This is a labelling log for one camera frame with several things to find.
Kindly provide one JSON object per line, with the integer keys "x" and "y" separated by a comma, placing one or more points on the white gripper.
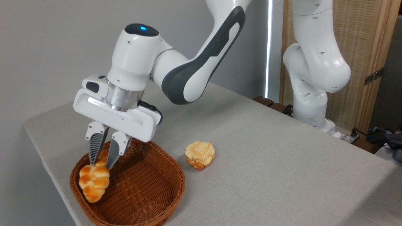
{"x": 125, "y": 122}

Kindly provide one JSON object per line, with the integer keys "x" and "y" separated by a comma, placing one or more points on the braided bread loaf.
{"x": 94, "y": 182}

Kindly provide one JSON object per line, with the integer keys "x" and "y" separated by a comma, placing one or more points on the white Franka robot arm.
{"x": 135, "y": 56}

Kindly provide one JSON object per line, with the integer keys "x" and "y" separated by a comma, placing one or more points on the round bread roll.
{"x": 200, "y": 154}

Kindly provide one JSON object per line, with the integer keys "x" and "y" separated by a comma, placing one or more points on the brown wicker basket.
{"x": 141, "y": 191}

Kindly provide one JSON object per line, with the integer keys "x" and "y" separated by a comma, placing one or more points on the grey tablecloth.
{"x": 267, "y": 163}

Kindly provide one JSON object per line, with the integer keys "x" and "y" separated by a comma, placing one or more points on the dark wooden block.
{"x": 278, "y": 107}
{"x": 366, "y": 146}
{"x": 263, "y": 100}

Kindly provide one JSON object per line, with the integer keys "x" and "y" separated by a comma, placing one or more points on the dark metal screen hinge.
{"x": 373, "y": 76}

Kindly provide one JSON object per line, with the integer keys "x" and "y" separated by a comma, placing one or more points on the wooden rattan folding screen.
{"x": 364, "y": 34}

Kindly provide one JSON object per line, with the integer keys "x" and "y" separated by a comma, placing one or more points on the black grey device pile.
{"x": 391, "y": 139}

